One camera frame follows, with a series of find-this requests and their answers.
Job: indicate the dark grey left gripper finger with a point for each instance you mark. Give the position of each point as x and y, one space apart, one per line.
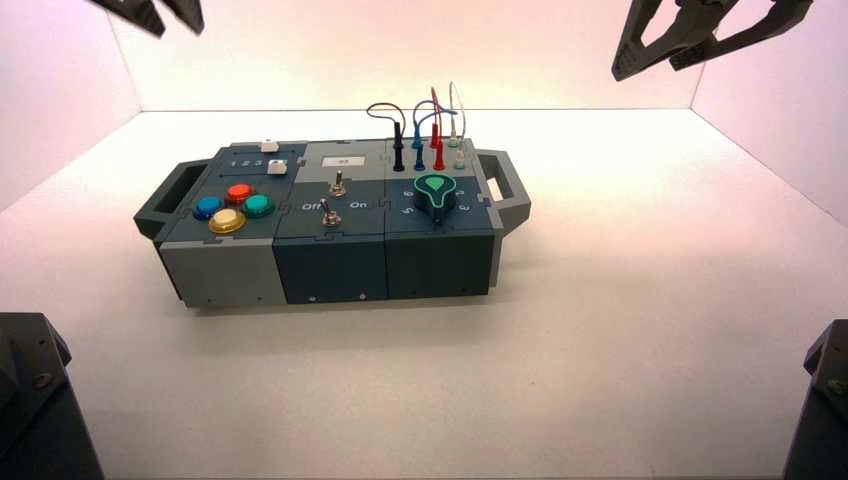
136 13
187 13

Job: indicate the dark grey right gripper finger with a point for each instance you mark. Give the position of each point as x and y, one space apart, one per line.
629 46
762 30

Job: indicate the white slider knob up arrow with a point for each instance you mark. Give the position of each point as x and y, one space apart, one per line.
277 167

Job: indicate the white slider knob down arrow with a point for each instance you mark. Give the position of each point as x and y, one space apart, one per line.
269 146

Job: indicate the red round push button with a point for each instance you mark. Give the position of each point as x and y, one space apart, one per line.
240 194

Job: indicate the blue round push button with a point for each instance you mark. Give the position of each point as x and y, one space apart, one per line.
208 208

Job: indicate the green round push button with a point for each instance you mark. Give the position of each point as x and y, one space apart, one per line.
258 206

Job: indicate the yellow round push button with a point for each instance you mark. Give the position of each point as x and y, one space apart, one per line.
227 221

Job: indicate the small white number display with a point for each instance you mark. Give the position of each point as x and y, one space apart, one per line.
344 161

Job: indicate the black green rotary knob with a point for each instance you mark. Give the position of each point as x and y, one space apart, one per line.
435 195

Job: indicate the blue grey modular task box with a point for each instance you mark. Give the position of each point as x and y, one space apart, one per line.
331 265

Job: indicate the metal toggle switch long lever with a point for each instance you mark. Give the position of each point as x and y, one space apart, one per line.
338 187

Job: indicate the metal toggle switch short lever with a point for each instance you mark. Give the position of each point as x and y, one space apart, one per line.
330 216

